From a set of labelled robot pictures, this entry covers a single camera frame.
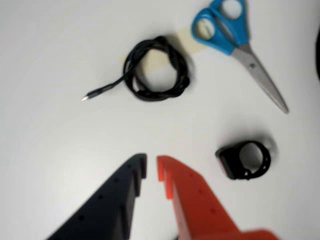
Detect black plastic ring device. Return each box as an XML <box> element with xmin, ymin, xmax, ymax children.
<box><xmin>215</xmin><ymin>140</ymin><xmax>272</xmax><ymax>181</ymax></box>

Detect coiled black USB cable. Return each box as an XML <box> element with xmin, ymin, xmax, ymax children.
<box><xmin>81</xmin><ymin>35</ymin><xmax>192</xmax><ymax>103</ymax></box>

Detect black fabric bag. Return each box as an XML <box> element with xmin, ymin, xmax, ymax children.
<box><xmin>315</xmin><ymin>32</ymin><xmax>320</xmax><ymax>83</ymax></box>

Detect beige tape patch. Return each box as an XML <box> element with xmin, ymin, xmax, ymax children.
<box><xmin>119</xmin><ymin>26</ymin><xmax>208</xmax><ymax>75</ymax></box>

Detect blue-handled scissors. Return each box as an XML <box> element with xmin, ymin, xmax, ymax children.
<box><xmin>191</xmin><ymin>0</ymin><xmax>290</xmax><ymax>115</ymax></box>

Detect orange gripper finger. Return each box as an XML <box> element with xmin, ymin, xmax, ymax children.
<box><xmin>156</xmin><ymin>154</ymin><xmax>280</xmax><ymax>240</ymax></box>

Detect navy gripper finger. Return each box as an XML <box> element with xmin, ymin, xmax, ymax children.
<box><xmin>46</xmin><ymin>153</ymin><xmax>148</xmax><ymax>240</ymax></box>

